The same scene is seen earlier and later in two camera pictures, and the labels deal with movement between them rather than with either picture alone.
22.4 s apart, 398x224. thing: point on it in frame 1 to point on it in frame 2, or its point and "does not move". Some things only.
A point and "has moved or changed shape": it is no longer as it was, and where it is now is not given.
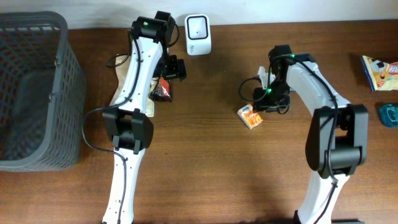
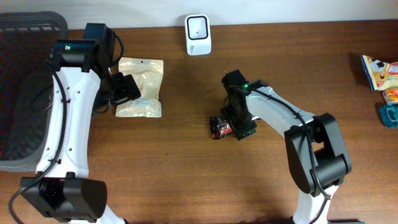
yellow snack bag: x=382 y=76 does not move
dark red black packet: x=163 y=93 to x=219 y=127
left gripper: x=178 y=68 to x=129 y=89
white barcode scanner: x=198 y=34 does not move
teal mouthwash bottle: x=388 y=114 does not move
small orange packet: x=249 y=116 has moved or changed shape
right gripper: x=262 y=103 to x=241 y=130
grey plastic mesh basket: x=43 y=93 does not move
